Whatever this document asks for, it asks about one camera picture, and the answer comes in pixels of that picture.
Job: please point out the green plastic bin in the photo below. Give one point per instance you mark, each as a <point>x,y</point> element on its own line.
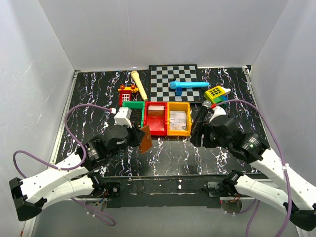
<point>136,105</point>

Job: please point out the cards in yellow bin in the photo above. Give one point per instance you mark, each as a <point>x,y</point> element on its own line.
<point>178,120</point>

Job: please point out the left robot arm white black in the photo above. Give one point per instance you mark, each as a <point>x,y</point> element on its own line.
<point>75,176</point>

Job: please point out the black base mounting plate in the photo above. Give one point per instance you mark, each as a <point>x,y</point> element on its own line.
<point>169,191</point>

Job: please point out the card stack in red bin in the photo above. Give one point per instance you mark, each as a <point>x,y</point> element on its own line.
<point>156,110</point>

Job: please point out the blue toy microphone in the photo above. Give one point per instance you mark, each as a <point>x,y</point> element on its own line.
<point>197,84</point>

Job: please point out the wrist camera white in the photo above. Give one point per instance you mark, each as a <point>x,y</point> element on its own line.
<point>122,117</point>
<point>217,111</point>

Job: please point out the black silver microphone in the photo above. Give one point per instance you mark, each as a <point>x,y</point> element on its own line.
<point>206,105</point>

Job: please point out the brown leather card holder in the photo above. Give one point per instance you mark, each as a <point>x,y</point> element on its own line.
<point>146,142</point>

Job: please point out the beige toy microphone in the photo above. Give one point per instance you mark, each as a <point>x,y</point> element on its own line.
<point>136,78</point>

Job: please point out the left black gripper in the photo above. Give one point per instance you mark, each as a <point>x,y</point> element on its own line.
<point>137,134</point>

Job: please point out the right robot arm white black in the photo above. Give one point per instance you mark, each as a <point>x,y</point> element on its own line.
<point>294,195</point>

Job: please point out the red plastic bin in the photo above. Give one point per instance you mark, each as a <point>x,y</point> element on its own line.
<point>158,125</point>

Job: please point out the small blue toy block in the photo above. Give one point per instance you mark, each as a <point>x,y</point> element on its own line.
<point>178,91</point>

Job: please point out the black card in green bin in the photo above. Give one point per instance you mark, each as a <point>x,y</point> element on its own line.
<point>136,117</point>

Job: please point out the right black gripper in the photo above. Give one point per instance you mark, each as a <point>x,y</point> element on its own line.
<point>204,129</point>

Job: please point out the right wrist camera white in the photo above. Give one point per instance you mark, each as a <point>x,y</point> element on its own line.
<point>217,111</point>

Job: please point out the checkered chess board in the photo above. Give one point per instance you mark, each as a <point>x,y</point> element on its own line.
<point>162,75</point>

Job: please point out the red toy block house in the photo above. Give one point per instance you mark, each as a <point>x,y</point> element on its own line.
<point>125,93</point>

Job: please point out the yellow plastic bin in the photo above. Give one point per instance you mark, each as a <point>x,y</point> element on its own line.
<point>179,106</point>

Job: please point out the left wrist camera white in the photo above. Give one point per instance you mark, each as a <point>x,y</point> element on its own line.
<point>122,117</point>

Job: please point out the yellow green block toy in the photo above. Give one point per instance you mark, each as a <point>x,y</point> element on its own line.
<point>217,94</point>

